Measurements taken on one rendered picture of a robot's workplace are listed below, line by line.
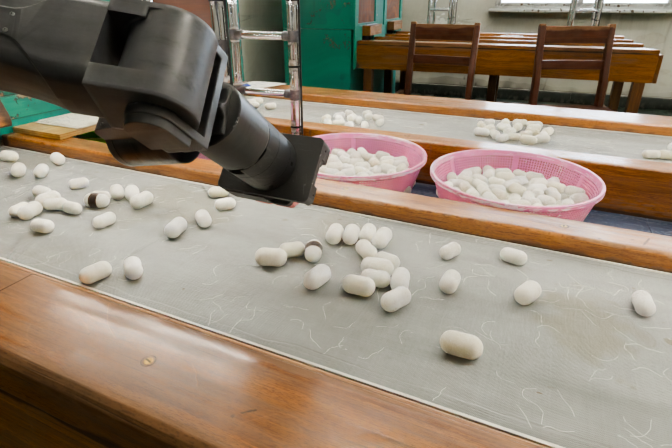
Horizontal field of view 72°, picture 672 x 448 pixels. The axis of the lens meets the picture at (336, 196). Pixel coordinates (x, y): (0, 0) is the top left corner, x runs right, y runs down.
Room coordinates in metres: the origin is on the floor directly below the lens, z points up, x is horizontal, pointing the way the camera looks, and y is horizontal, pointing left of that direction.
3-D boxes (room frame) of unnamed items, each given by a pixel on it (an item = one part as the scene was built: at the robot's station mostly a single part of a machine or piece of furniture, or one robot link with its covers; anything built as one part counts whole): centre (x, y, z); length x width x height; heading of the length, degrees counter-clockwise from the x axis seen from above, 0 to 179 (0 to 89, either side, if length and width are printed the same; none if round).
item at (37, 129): (1.09, 0.56, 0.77); 0.33 x 0.15 x 0.01; 155
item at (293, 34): (1.11, 0.12, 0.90); 0.20 x 0.19 x 0.45; 65
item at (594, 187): (0.71, -0.29, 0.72); 0.27 x 0.27 x 0.10
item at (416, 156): (0.82, -0.03, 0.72); 0.27 x 0.27 x 0.10
